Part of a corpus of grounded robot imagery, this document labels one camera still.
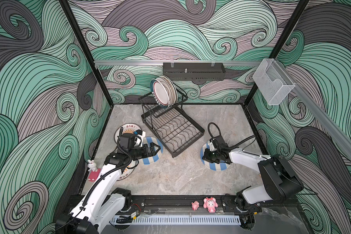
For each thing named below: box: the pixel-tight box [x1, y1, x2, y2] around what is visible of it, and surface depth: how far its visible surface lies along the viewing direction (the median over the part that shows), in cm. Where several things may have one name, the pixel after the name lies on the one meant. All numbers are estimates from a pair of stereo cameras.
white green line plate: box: [156, 75, 176, 107], surface depth 83 cm
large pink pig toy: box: [203, 196, 218, 214], surface depth 73 cm
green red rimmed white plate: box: [150, 78, 171, 109], surface depth 94 cm
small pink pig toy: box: [191, 200, 200, 211], surface depth 73 cm
